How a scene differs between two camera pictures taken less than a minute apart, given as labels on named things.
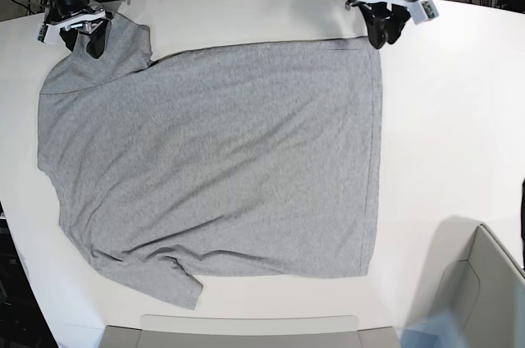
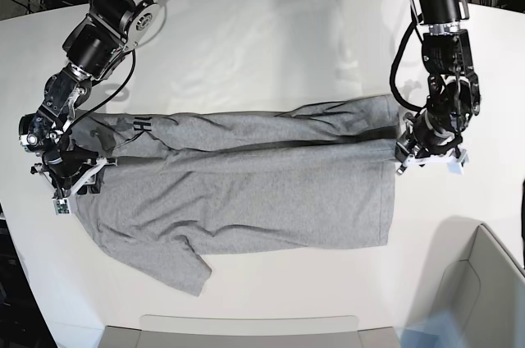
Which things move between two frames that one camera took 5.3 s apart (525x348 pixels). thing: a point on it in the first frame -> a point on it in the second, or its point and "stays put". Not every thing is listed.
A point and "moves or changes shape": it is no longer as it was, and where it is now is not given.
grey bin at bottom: [196, 331] stays put
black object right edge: [522, 223] stays put
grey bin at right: [467, 271] stays put
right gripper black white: [382, 25] -> [428, 139]
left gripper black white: [69, 10] -> [73, 171]
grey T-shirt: [257, 162] moves or changes shape
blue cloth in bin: [443, 332] stays put
